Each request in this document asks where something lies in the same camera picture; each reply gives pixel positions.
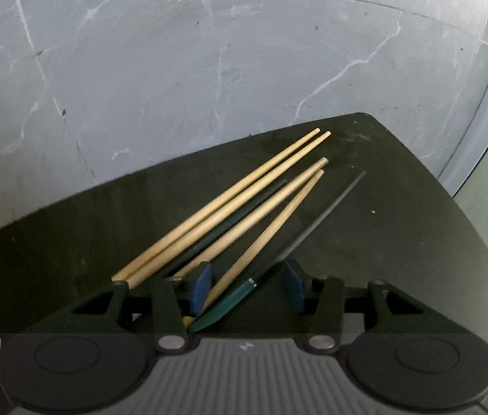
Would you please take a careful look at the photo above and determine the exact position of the wooden chopstick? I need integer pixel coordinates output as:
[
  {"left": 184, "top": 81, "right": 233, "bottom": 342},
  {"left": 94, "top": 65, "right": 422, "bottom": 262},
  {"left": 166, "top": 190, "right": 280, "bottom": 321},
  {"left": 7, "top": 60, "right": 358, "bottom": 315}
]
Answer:
[
  {"left": 111, "top": 128, "right": 321, "bottom": 282},
  {"left": 174, "top": 157, "right": 329, "bottom": 278},
  {"left": 182, "top": 169, "right": 326, "bottom": 327},
  {"left": 126, "top": 131, "right": 332, "bottom": 289}
]

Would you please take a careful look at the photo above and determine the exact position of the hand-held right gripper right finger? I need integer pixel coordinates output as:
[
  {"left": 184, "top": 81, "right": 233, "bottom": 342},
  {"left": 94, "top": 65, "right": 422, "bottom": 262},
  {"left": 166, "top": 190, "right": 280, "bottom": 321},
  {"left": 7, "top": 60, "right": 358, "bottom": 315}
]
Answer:
[{"left": 280, "top": 260, "right": 465, "bottom": 351}]

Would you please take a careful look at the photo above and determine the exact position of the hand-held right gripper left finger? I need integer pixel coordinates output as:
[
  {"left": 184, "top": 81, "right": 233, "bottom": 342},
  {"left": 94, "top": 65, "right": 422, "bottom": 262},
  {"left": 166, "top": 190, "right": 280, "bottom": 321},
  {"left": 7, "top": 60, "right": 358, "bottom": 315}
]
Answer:
[{"left": 32, "top": 261, "right": 214, "bottom": 352}]

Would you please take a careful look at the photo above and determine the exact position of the black green-handled chopstick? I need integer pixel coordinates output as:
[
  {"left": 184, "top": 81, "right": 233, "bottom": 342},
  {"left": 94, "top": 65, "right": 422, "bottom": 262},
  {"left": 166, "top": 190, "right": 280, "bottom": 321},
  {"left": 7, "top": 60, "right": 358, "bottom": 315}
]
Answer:
[
  {"left": 161, "top": 178, "right": 288, "bottom": 277},
  {"left": 187, "top": 170, "right": 368, "bottom": 333}
]

